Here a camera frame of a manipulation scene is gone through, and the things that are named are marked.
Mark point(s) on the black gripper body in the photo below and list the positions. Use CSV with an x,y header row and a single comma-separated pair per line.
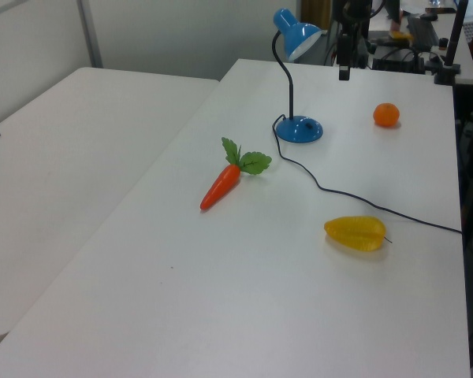
x,y
343,49

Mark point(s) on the orange mandarin fruit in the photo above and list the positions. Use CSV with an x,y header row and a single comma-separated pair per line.
x,y
386,115

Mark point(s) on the yellow toy starfruit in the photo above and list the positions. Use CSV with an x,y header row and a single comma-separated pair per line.
x,y
354,232

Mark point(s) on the black keyboard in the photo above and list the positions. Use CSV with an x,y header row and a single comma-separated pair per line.
x,y
422,28

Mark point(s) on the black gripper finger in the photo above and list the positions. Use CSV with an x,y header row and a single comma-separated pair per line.
x,y
346,73
341,73

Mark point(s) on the black camera pole with clamp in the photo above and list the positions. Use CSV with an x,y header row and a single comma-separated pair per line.
x,y
454,43

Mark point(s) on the blue desk lamp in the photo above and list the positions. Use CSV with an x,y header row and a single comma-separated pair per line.
x,y
299,130

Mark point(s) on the yellow background object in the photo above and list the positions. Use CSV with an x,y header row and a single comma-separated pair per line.
x,y
400,36

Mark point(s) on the orange toy carrot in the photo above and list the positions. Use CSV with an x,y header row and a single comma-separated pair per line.
x,y
222,186

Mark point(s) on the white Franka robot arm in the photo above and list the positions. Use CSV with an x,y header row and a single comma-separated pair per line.
x,y
354,12

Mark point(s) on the black equipment box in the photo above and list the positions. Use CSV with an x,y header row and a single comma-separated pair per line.
x,y
398,60

